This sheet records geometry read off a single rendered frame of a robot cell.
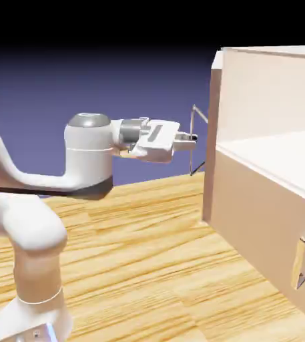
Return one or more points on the wide beige cabinet door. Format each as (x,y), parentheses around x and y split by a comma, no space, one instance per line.
(253,213)

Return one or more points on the tall beige cabinet door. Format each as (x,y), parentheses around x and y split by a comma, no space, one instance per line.
(213,133)

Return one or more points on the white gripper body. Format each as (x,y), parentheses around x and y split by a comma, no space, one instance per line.
(157,143)

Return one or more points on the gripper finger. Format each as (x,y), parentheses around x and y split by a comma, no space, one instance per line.
(184,145)
(185,136)

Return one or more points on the beige cabinet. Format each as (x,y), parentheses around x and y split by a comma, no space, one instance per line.
(269,88)

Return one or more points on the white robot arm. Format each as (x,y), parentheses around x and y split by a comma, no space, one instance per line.
(88,149)

